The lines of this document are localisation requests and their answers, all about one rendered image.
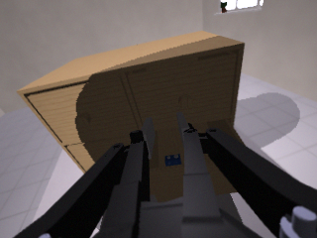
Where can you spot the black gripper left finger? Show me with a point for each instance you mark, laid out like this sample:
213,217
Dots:
77,213

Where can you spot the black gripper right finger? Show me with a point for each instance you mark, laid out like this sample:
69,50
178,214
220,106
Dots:
285,205

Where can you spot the dark blue nine-volt battery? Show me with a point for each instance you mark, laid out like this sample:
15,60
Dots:
172,160

